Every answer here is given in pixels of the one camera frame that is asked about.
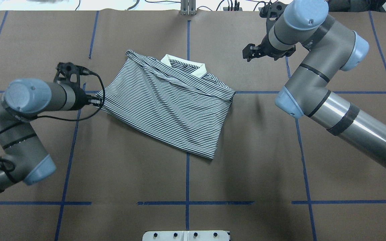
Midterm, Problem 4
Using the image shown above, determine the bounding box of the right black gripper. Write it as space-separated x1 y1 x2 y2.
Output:
242 35 296 62

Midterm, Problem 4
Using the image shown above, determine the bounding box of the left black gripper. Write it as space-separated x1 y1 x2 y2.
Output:
74 88 103 111

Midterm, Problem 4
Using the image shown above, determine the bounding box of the striped polo shirt white collar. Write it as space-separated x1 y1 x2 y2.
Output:
100 50 236 159

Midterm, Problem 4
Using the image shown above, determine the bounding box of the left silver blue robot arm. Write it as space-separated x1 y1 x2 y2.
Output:
0 78 102 193

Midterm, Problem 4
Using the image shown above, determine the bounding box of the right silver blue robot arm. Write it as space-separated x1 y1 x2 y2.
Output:
242 0 386 168

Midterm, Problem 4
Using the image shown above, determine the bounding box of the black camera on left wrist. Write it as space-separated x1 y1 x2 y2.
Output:
53 62 92 88

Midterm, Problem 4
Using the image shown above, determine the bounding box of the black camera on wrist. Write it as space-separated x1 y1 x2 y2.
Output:
53 62 92 88
259 1 288 20

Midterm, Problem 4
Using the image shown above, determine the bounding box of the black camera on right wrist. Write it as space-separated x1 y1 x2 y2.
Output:
259 1 288 20

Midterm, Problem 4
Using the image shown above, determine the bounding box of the aluminium frame post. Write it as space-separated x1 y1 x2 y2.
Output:
179 0 197 16

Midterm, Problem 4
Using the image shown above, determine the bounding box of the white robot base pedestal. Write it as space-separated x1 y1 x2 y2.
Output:
142 230 231 241

